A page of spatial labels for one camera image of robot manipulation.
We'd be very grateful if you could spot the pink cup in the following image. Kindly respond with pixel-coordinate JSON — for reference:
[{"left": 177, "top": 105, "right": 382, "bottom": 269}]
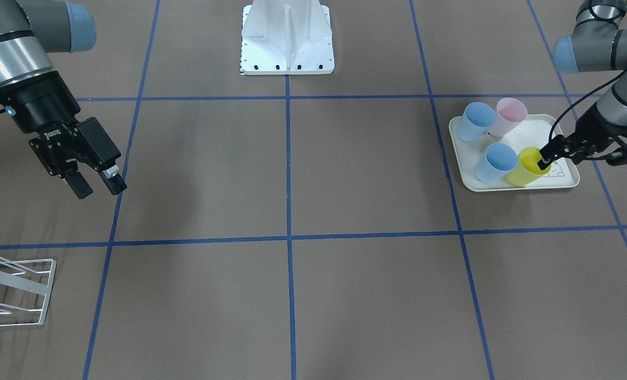
[{"left": 487, "top": 97, "right": 528, "bottom": 138}]

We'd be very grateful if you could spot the blue cup near rack side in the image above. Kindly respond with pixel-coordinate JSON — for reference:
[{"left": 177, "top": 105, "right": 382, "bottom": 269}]
[{"left": 456, "top": 101, "right": 496, "bottom": 142}]

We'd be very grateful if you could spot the white wire cup rack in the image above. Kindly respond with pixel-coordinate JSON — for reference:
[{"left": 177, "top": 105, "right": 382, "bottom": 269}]
[{"left": 0, "top": 256, "right": 58, "bottom": 328}]

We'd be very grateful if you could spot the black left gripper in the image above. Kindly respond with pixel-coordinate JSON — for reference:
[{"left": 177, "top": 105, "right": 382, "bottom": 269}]
[{"left": 536, "top": 101, "right": 627, "bottom": 170}]

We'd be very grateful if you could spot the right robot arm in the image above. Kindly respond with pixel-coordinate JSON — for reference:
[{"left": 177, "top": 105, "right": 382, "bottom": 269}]
[{"left": 0, "top": 1, "right": 126, "bottom": 199}]

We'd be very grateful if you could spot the cream plastic tray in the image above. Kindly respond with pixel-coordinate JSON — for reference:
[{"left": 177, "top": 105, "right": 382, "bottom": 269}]
[{"left": 449, "top": 115, "right": 581, "bottom": 192}]

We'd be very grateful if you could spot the blue cup far side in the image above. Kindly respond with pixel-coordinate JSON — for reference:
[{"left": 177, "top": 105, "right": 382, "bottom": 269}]
[{"left": 474, "top": 142, "right": 518, "bottom": 183}]

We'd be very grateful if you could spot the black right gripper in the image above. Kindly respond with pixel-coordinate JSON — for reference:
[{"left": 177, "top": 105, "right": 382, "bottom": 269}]
[{"left": 5, "top": 71, "right": 128, "bottom": 200}]

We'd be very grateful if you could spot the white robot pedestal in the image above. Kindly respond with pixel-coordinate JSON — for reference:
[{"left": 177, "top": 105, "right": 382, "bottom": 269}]
[{"left": 240, "top": 1, "right": 335, "bottom": 75}]

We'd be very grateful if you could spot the yellow cup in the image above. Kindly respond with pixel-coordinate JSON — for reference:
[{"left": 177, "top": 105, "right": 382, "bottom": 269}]
[{"left": 506, "top": 147, "right": 552, "bottom": 187}]

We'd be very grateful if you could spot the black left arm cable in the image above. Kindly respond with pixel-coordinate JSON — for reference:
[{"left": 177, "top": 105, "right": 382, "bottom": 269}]
[{"left": 548, "top": 0, "right": 627, "bottom": 146}]

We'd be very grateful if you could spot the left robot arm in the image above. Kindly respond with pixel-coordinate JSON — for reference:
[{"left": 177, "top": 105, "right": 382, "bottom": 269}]
[{"left": 537, "top": 1, "right": 627, "bottom": 169}]

